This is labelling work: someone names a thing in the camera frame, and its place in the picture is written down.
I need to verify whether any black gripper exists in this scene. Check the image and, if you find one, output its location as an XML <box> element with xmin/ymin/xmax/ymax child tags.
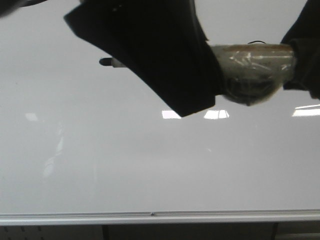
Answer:
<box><xmin>64</xmin><ymin>0</ymin><xmax>223</xmax><ymax>117</ymax></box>

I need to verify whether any aluminium whiteboard tray rail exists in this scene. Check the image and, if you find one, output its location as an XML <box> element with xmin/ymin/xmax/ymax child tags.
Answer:
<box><xmin>0</xmin><ymin>209</ymin><xmax>320</xmax><ymax>226</ymax></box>

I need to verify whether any plastic wrapped robot arm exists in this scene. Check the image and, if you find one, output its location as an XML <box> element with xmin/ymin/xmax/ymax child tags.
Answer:
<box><xmin>64</xmin><ymin>0</ymin><xmax>320</xmax><ymax>117</ymax></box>

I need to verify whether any white marker black tip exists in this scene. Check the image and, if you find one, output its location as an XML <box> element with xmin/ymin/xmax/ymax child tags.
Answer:
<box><xmin>99</xmin><ymin>57</ymin><xmax>127</xmax><ymax>68</ymax></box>

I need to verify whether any white whiteboard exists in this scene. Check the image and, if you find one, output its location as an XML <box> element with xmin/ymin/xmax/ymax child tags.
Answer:
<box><xmin>0</xmin><ymin>0</ymin><xmax>320</xmax><ymax>215</ymax></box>

